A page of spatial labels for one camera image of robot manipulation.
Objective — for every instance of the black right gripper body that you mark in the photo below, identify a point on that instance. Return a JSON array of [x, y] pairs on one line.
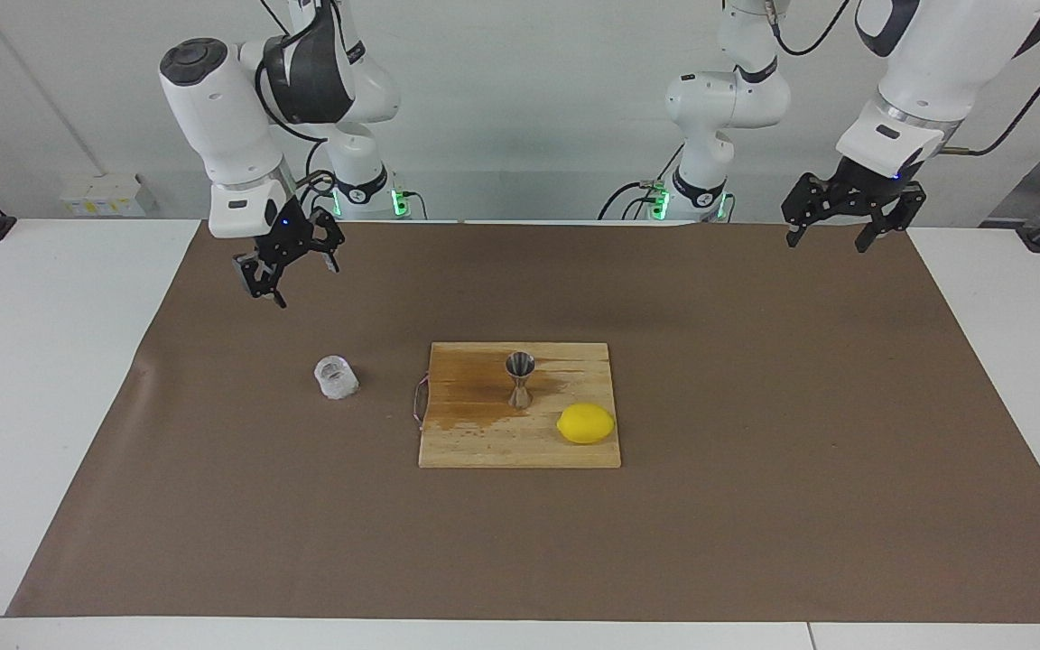
[[290, 236]]

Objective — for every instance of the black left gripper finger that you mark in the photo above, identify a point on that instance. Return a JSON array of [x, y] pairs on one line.
[[811, 203], [892, 218]]

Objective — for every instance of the steel double jigger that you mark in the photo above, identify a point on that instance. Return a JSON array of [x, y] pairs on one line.
[[520, 364]]

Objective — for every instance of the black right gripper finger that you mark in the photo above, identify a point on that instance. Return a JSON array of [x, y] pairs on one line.
[[260, 273], [333, 239]]

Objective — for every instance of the wooden cutting board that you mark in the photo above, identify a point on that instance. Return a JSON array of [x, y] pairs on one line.
[[502, 442]]

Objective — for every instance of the brown paper table mat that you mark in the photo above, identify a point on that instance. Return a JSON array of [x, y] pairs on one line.
[[303, 524]]

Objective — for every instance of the small white box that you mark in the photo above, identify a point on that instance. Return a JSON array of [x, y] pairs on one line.
[[100, 199]]

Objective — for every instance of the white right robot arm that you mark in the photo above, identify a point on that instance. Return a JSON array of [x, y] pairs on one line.
[[222, 117]]

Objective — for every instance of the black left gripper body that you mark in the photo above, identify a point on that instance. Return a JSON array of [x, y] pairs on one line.
[[870, 185]]

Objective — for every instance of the clear plastic cup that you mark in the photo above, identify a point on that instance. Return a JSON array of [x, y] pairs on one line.
[[337, 379]]

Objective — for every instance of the yellow lemon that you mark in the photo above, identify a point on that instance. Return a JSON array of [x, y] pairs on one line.
[[586, 424]]

